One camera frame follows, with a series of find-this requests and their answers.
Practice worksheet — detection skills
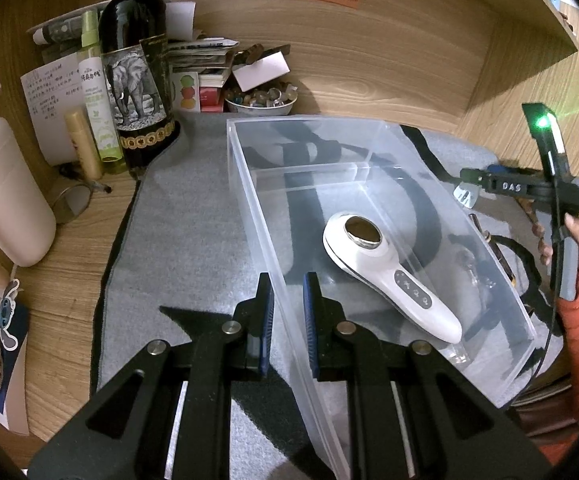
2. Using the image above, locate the dark brown pen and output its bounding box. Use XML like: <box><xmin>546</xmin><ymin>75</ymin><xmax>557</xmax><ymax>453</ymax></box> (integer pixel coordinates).
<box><xmin>468</xmin><ymin>214</ymin><xmax>516</xmax><ymax>286</ymax></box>

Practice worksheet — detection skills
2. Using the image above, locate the silver keys bunch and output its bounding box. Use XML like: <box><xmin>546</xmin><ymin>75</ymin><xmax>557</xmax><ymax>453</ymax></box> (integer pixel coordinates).
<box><xmin>455</xmin><ymin>248</ymin><xmax>497</xmax><ymax>289</ymax></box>

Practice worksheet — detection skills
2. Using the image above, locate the clear plastic storage box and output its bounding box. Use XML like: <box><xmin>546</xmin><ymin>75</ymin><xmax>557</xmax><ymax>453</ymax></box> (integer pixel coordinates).
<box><xmin>226</xmin><ymin>115</ymin><xmax>539</xmax><ymax>480</ymax></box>

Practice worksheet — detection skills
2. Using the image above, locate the grey rug with black letters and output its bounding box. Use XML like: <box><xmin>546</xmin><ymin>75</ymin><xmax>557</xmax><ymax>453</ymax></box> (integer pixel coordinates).
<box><xmin>91</xmin><ymin>109</ymin><xmax>566</xmax><ymax>480</ymax></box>

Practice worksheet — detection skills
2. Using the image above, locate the white handheld massager device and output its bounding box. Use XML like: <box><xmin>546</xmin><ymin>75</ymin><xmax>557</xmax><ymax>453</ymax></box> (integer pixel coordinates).
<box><xmin>322</xmin><ymin>212</ymin><xmax>463</xmax><ymax>344</ymax></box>

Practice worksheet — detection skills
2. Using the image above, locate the white bowl of trinkets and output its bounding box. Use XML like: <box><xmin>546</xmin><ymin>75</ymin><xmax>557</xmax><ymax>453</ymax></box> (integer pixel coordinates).
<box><xmin>224</xmin><ymin>81</ymin><xmax>298</xmax><ymax>117</ymax></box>

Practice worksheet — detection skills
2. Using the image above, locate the beige cosmetic tube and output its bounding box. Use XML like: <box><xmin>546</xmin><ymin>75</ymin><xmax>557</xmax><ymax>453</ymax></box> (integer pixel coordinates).
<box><xmin>64</xmin><ymin>107</ymin><xmax>104</xmax><ymax>181</ymax></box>

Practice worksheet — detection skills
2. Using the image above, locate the white card box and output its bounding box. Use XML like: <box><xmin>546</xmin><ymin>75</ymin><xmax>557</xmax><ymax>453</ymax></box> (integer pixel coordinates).
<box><xmin>232</xmin><ymin>52</ymin><xmax>291</xmax><ymax>91</ymax></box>

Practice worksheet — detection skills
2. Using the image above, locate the blue cartoon sticker card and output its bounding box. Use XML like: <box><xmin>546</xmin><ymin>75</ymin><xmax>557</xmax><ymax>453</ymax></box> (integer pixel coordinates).
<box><xmin>0</xmin><ymin>278</ymin><xmax>29</xmax><ymax>437</ymax></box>

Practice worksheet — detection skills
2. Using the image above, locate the stack of books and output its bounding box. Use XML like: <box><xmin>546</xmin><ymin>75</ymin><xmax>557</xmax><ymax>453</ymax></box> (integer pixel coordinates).
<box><xmin>167</xmin><ymin>37</ymin><xmax>240</xmax><ymax>114</ymax></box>

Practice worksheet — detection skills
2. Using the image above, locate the green spray bottle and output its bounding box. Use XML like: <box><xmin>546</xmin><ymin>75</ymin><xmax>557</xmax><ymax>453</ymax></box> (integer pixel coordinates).
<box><xmin>78</xmin><ymin>9</ymin><xmax>124</xmax><ymax>168</ymax></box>

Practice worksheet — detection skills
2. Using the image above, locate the handwritten white paper note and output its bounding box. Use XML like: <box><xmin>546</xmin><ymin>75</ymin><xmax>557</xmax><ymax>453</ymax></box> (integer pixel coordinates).
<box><xmin>20</xmin><ymin>53</ymin><xmax>84</xmax><ymax>166</ymax></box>

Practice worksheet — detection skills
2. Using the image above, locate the dark wine bottle elephant label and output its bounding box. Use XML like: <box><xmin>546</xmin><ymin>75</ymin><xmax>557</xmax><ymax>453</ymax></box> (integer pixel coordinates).
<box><xmin>99</xmin><ymin>0</ymin><xmax>180</xmax><ymax>179</ymax></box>

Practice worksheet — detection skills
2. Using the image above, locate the rolled white tube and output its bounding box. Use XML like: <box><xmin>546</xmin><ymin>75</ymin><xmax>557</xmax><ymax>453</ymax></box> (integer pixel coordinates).
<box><xmin>28</xmin><ymin>6</ymin><xmax>101</xmax><ymax>46</ymax></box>

